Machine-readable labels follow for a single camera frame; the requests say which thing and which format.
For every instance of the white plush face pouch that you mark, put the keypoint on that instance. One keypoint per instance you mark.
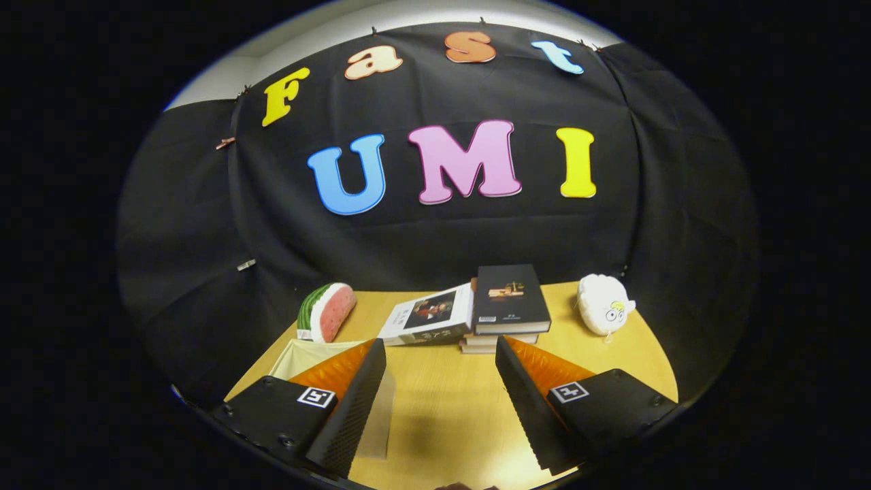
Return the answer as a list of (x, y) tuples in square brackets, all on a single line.
[(599, 299)]

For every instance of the white portrait cover book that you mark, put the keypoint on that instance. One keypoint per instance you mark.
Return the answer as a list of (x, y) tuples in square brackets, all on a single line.
[(429, 313)]

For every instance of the orange clip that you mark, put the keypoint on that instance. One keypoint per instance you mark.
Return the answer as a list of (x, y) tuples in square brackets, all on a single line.
[(225, 143)]

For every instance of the silver metal clip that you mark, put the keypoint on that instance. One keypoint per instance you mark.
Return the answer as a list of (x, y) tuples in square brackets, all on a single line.
[(246, 264)]

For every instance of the beige fabric storage box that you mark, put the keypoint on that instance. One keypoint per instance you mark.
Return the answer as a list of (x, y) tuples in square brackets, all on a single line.
[(303, 355)]

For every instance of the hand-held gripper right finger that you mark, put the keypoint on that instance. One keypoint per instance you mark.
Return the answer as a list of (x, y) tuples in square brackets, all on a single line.
[(531, 415)]

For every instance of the brown spine book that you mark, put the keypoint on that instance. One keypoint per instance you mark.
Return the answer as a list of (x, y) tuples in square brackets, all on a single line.
[(490, 339), (480, 348)]

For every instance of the black cover book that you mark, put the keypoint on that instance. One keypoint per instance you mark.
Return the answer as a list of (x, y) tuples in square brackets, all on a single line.
[(524, 313)]

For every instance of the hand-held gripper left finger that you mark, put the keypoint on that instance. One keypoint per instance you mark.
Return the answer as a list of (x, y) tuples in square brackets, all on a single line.
[(354, 415)]

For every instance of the watermelon slice plush toy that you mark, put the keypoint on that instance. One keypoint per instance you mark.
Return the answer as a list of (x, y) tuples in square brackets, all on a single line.
[(333, 313)]

